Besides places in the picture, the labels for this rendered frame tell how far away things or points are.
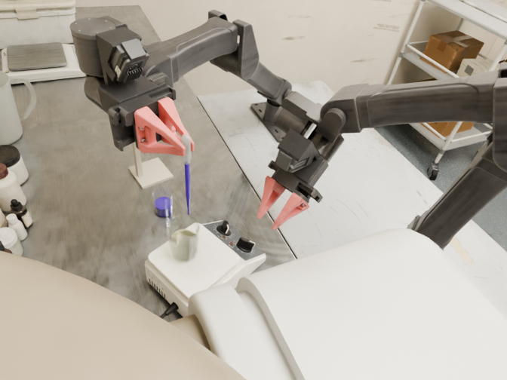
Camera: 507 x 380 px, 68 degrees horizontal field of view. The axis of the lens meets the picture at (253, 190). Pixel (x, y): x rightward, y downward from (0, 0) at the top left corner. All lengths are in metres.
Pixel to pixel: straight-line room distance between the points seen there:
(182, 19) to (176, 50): 1.35
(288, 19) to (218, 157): 1.39
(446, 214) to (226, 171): 0.52
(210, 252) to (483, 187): 0.44
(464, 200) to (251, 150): 0.58
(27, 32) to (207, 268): 1.13
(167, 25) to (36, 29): 0.68
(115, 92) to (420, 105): 0.42
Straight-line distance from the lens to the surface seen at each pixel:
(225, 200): 0.88
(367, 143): 1.17
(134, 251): 0.80
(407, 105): 0.59
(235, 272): 0.68
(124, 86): 0.57
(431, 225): 0.69
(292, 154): 0.58
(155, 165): 0.96
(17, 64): 1.37
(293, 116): 0.67
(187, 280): 0.65
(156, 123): 0.51
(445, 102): 0.58
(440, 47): 2.77
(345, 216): 0.92
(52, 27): 1.55
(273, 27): 2.24
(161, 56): 0.66
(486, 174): 0.62
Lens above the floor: 1.54
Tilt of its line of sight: 44 degrees down
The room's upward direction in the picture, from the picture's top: 9 degrees clockwise
